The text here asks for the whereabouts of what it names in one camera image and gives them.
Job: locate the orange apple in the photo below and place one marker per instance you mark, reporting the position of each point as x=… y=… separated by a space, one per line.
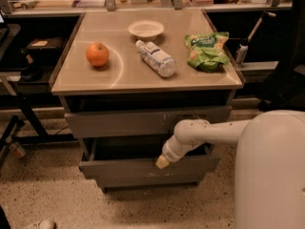
x=97 y=54

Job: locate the black desk frame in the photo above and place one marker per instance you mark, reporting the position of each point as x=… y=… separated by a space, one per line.
x=9 y=79

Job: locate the plastic bottle on floor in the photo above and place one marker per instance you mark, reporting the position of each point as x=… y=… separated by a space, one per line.
x=15 y=147

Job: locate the clear plastic water bottle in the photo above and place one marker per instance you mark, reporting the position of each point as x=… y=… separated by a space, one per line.
x=157 y=59

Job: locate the grey drawer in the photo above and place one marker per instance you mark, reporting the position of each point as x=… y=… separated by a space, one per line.
x=135 y=156
x=139 y=122
x=120 y=182

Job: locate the black office chair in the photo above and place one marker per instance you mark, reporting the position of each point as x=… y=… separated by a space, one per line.
x=284 y=88

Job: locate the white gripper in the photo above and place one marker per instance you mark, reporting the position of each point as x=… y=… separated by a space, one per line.
x=169 y=154

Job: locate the grey drawer cabinet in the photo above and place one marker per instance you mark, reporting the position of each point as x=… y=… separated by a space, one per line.
x=128 y=83

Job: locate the grey top drawer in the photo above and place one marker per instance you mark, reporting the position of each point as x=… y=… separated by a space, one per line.
x=139 y=122

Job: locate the black box with label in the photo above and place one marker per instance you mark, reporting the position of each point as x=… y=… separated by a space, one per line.
x=46 y=46

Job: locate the white bowl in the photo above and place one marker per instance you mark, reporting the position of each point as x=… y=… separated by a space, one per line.
x=146 y=30

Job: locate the grey bottom drawer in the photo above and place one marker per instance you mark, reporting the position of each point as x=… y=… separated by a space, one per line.
x=120 y=182

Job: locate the dark round object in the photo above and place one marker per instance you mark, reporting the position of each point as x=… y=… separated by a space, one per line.
x=31 y=73

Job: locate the white spray bottle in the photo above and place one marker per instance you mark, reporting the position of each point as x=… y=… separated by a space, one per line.
x=241 y=51

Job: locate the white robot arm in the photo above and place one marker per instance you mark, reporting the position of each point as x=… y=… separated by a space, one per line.
x=269 y=171

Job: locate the green snack bag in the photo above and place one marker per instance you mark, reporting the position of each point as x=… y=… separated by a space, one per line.
x=205 y=51

